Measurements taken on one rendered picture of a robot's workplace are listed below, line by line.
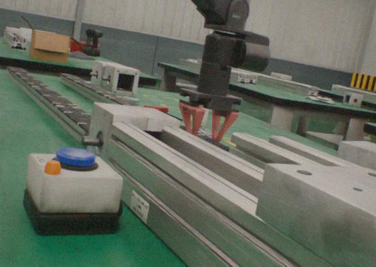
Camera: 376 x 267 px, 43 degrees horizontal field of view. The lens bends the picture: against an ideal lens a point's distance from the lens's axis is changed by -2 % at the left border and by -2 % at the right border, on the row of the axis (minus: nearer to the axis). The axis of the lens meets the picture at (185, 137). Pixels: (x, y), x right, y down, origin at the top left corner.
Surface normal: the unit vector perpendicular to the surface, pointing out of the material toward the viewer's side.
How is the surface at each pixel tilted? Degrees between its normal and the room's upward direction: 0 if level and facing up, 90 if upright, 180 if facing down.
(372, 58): 90
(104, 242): 0
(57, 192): 90
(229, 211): 90
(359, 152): 90
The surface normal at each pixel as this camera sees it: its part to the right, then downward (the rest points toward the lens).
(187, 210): -0.87, -0.07
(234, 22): 0.47, 0.25
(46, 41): 0.37, -0.15
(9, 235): 0.18, -0.97
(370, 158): -0.74, -0.01
